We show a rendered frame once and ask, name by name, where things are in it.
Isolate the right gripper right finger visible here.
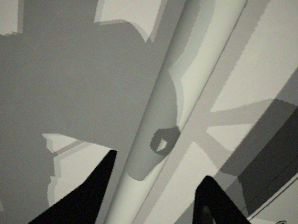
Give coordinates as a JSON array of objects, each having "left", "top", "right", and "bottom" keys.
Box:
[{"left": 192, "top": 175, "right": 251, "bottom": 224}]

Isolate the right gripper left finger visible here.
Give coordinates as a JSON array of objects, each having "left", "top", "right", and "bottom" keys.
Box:
[{"left": 28, "top": 149, "right": 117, "bottom": 224}]

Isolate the white long tube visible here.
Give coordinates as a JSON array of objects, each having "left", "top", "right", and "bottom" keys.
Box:
[{"left": 103, "top": 0, "right": 248, "bottom": 224}]

